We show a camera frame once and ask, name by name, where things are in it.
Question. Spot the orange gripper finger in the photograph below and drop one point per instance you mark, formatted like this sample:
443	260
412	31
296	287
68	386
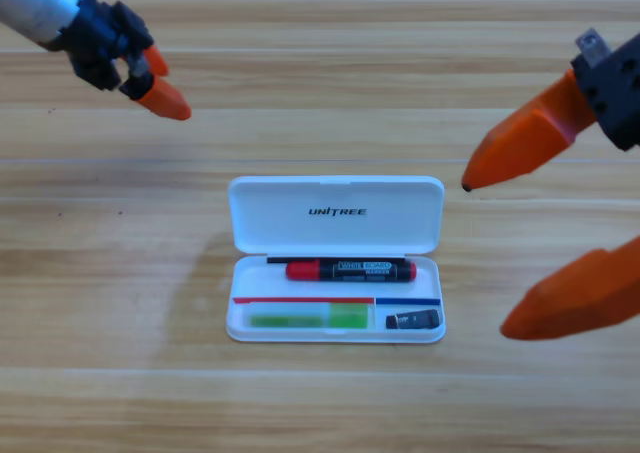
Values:
575	298

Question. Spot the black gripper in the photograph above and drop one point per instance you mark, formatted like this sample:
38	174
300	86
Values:
105	43
615	88

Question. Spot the white Unitree pencil case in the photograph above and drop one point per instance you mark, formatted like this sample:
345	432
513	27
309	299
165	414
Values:
335	223

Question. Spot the green and white highlighter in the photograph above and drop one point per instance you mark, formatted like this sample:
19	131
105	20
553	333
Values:
310	318

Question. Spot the black eraser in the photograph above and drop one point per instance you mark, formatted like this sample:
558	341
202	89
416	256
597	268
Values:
415	319

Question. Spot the red and black whiteboard marker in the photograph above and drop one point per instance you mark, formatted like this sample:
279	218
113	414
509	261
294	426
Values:
350	270

